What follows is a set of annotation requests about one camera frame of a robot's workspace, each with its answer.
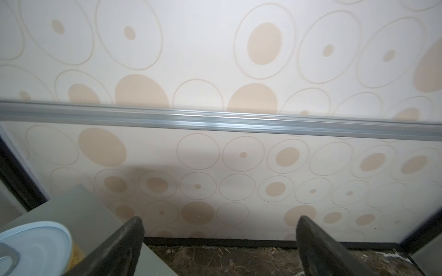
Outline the grey metal cabinet box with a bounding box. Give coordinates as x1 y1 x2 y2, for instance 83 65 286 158
1 185 175 276

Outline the black left corner post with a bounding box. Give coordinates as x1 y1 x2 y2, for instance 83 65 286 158
1 125 48 212

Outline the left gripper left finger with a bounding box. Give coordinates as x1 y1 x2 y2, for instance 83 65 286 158
65 216 145 276

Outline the black right corner post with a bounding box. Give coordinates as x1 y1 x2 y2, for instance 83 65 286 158
399 209 442 254

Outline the black corner post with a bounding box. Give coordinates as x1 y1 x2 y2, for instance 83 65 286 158
399 209 442 254
1 125 48 212

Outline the horizontal aluminium back rail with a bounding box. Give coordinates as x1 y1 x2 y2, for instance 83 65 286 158
1 100 442 141

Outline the tall yellow label can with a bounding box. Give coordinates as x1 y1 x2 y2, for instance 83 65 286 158
1 221 85 276

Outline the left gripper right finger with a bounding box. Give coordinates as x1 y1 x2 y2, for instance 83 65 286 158
297 216 376 276

